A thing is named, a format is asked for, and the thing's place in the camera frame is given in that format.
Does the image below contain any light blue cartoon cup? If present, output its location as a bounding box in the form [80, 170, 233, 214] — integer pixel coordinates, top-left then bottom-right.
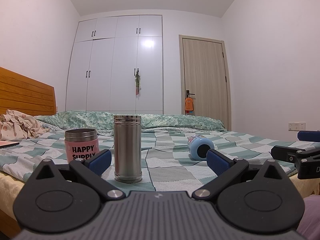
[187, 134, 215, 161]

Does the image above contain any tall stainless steel tumbler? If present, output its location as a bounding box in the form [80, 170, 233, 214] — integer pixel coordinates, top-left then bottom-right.
[114, 115, 142, 184]

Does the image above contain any green floral duvet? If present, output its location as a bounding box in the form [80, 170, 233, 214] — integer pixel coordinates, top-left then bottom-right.
[35, 111, 226, 135]

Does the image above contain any orange hanging door ornament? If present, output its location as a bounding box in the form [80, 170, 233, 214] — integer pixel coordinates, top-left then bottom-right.
[184, 97, 194, 112]

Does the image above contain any beige patterned crumpled cloth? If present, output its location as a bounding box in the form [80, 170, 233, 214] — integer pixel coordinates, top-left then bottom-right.
[1, 109, 50, 141]

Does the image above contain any pink flat book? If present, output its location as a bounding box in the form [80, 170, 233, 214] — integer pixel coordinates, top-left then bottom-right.
[0, 140, 20, 148]

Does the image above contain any light wooden door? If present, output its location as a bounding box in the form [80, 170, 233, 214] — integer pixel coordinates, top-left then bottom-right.
[179, 35, 232, 130]

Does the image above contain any green hanging wardrobe charm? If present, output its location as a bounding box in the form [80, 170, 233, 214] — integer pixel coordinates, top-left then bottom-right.
[135, 70, 140, 96]

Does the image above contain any wooden orange headboard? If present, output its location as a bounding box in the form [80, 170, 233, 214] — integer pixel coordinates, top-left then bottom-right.
[0, 67, 57, 116]

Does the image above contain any white built-in wardrobe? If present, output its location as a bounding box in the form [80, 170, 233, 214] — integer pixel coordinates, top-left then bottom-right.
[66, 15, 163, 114]

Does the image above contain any white wall socket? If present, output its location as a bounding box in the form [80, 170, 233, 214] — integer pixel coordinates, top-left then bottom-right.
[288, 122, 306, 132]

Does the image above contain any pink happy supply chain cup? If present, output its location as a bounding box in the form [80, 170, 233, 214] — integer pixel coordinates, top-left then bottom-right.
[65, 128, 100, 163]

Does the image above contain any black door handle lock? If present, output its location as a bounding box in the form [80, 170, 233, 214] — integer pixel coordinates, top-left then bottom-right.
[186, 90, 195, 98]

